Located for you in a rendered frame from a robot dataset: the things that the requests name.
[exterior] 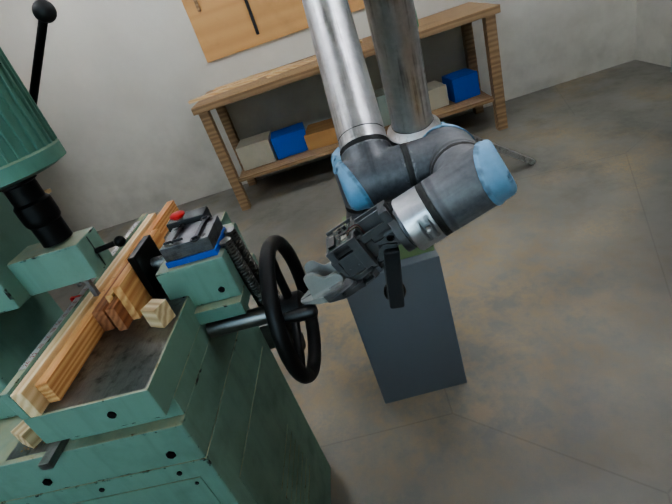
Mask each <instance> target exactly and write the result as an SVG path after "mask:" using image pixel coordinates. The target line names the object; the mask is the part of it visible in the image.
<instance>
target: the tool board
mask: <svg viewBox="0 0 672 504"><path fill-rule="evenodd" d="M181 1H182V3H183V6H184V8H185V10H186V13H187V15H188V17H189V20H190V22H191V25H192V27H193V29H194V32H195V34H196V36H197V39H198V41H199V44H200V46H201V48H202V51H203V53H204V55H205V58H206V60H207V62H208V63H209V62H212V61H215V60H217V59H220V58H223V57H226V56H229V55H232V54H235V53H237V52H240V51H243V50H246V49H249V48H252V47H255V46H258V45H260V44H263V43H266V42H269V41H272V40H275V39H278V38H281V37H283V36H286V35H289V34H292V33H295V32H298V31H301V30H303V29H306V28H309V26H308V22H307V18H306V14H305V10H304V7H303V3H302V0H181ZM348 3H349V6H350V10H351V13H352V12H355V11H358V10H361V9H364V8H365V6H364V2H363V0H348Z"/></svg>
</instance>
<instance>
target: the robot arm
mask: <svg viewBox="0 0 672 504"><path fill-rule="evenodd" d="M363 2H364V6H365V10H366V15H367V19H368V23H369V28H370V32H371V36H372V41H373V45H374V49H375V54H376V58H377V62H378V67H379V71H380V75H381V80H382V84H383V88H384V93H385V97H386V101H387V106H388V110H389V114H390V119H391V123H392V124H391V125H390V126H389V128H388V130H387V135H386V131H385V128H384V124H383V121H382V117H381V114H380V110H379V107H378V103H377V100H376V97H375V93H374V90H373V86H372V83H371V79H370V76H369V72H368V69H367V65H366V62H365V58H364V55H363V51H362V48H361V45H360V41H359V38H358V34H357V31H356V27H355V24H354V20H353V17H352V13H351V10H350V6H349V3H348V0H302V3H303V7H304V10H305V14H306V18H307V22H308V26H309V30H310V34H311V38H312V42H313V46H314V50H315V54H316V58H317V61H318V65H319V69H320V73H321V77H322V81H323V85H324V89H325V93H326V97H327V101H328V105H329V109H330V112H331V116H332V120H333V124H334V128H335V132H336V136H337V140H338V144H339V147H338V148H337V149H336V150H335V151H334V152H333V153H332V156H331V162H332V166H333V172H334V174H335V177H336V180H337V183H338V186H339V189H340V192H341V195H342V198H343V201H344V204H345V207H346V211H347V214H346V220H345V221H343V222H342V223H340V224H339V225H337V226H336V227H334V228H333V229H331V230H330V231H328V232H327V233H326V235H327V236H328V237H327V238H326V255H325V256H326V257H327V258H328V259H329V260H330V262H328V263H327V264H321V263H318V262H316V261H313V260H311V261H308V262H307V263H306V264H305V266H304V269H305V271H306V273H307V274H306V275H305V276H304V278H303V280H304V282H305V284H306V286H307V288H308V291H307V292H306V293H305V294H304V296H303V297H302V298H301V303H302V304H323V303H328V302H329V303H332V302H336V301H339V300H342V299H345V298H348V297H350V296H351V295H353V294H355V293H356V292H357V291H359V290H360V289H362V288H363V287H366V285H368V284H369V283H371V282H372V281H373V280H374V279H376V278H377V277H378V276H379V274H380V272H382V271H383V269H384V273H385V281H386V285H385V287H384V295H385V297H386V299H387V300H389V305H390V308H391V309H396V308H402V307H404V306H405V303H404V298H405V295H406V288H405V286H404V284H403V281H402V270H401V259H400V250H399V247H398V245H400V244H402V245H403V246H404V248H405V249H406V250H407V251H409V252H411V251H412V250H414V249H415V248H417V247H418V248H419V249H421V250H426V249H427V248H429V247H430V246H432V245H434V244H435V243H437V242H439V241H440V240H442V239H444V238H445V237H447V236H448V235H450V234H451V233H453V232H455V231H457V230H458V229H460V228H461V227H463V226H465V225H466V224H468V223H470V222H471V221H473V220H475V219H476V218H478V217H480V216H481V215H483V214H485V213H486V212H488V211H489V210H491V209H493V208H494V207H496V206H500V205H502V204H503V203H504V202H505V201H506V200H507V199H509V198H510V197H512V196H513V195H514V194H515V193H516V191H517V184H516V182H515V180H514V179H513V177H512V175H511V173H510V172H509V170H508V168H507V167H506V165H505V163H504V162H503V160H502V158H501V157H500V155H499V153H498V152H497V150H496V148H495V147H494V145H493V144H492V142H491V141H490V140H488V139H485V140H483V141H479V142H476V141H475V139H474V137H473V136H472V135H471V134H470V133H469V132H468V131H467V130H465V129H463V128H461V127H459V126H457V125H454V124H446V123H445V122H440V119H439V118H438V117H437V116H436V115H434V114H432V112H431V106H430V99H429V93H428V87H427V81H426V74H425V68H424V62H423V56H422V49H421V43H420V37H419V30H418V24H417V18H416V12H415V5H414V0H363ZM345 223H346V225H344V224H345ZM339 227H341V228H339ZM338 228H339V229H338ZM336 229H337V231H336V232H334V233H333V231H335V230H336ZM346 278H347V279H346Z"/></svg>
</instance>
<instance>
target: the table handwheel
mask: <svg viewBox="0 0 672 504"><path fill-rule="evenodd" d="M276 251H279V253H280V254H281V255H282V257H283V258H284V260H285V262H286V263H287V265H288V267H289V270H290V272H291V274H292V276H293V279H294V282H295V284H296V287H297V290H296V291H293V292H291V291H290V289H289V286H288V284H287V282H286V280H285V278H284V276H283V274H282V272H281V269H280V267H279V265H278V262H277V260H276V258H275V257H276ZM304 276H305V272H304V270H303V267H302V265H301V262H300V260H299V258H298V256H297V254H296V252H295V251H294V249H293V247H292V246H291V245H290V243H289V242H288V241H287V240H286V239H285V238H283V237H282V236H280V235H271V236H269V237H268V238H267V239H266V240H265V241H264V242H263V245H262V247H261V251H260V256H259V280H260V290H261V296H262V302H263V306H260V307H256V308H252V309H248V310H247V312H246V313H245V314H242V315H238V316H234V317H231V318H227V319H223V320H219V321H215V322H211V323H207V324H206V331H207V334H208V335H209V336H210V337H211V338H213V337H217V336H221V335H225V334H229V333H233V332H237V331H241V330H244V329H248V328H252V327H256V326H260V325H264V324H268V327H269V330H270V334H271V337H272V339H273V342H274V345H275V347H276V350H277V352H278V354H279V357H280V359H281V361H282V363H283V364H284V366H285V368H286V369H287V371H288V372H289V374H290V375H291V376H292V377H293V378H294V379H295V380H296V381H298V382H300V383H303V384H308V383H311V382H313V381H314V380H315V379H316V378H317V376H318V374H319V371H320V366H321V339H320V331H319V324H318V318H317V316H316V317H315V318H312V319H309V320H304V321H305V324H306V330H307V340H308V359H307V365H305V359H304V352H303V346H302V338H301V328H300V322H301V321H297V322H288V323H285V321H284V317H283V313H286V312H288V311H290V310H293V309H295V308H298V307H301V306H303V305H308V304H302V303H301V298H302V297H303V296H304V294H305V293H306V292H307V291H308V288H307V286H306V284H305V282H304V280H303V278H304ZM276 281H277V282H276ZM277 284H278V286H279V288H280V291H281V293H282V294H281V295H278V289H277ZM289 324H291V329H292V336H293V342H294V347H293V344H292V342H291V339H290V336H289V333H288V330H287V327H286V325H289Z"/></svg>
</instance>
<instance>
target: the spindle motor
mask: <svg viewBox="0 0 672 504"><path fill-rule="evenodd" d="M65 154H66V150H65V149H64V147H63V145H62V144H61V142H60V141H59V139H57V136H56V135H55V133H54V131H53V130H52V128H51V127H50V125H49V124H48V122H47V120H46V119H45V117H44V116H43V114H42V112H41V111H40V109H39V108H38V106H37V104H36V103H35V101H34V100H33V98H32V97H31V95H30V93H29V92H28V90H27V89H26V87H25V85H24V84H23V82H22V81H21V79H20V77H19V76H18V74H17V73H16V71H15V70H14V68H13V66H12V65H11V63H10V62H9V60H8V58H7V57H6V55H5V54H4V52H3V50H2V49H1V47H0V190H3V189H5V188H8V187H10V186H13V185H15V184H17V183H20V182H22V181H24V180H26V179H28V178H30V177H32V176H34V175H36V174H38V173H40V172H42V171H44V170H46V169H47V168H49V167H51V166H52V165H54V164H55V163H56V162H57V161H58V160H60V159H61V158H62V157H63V156H64V155H65Z"/></svg>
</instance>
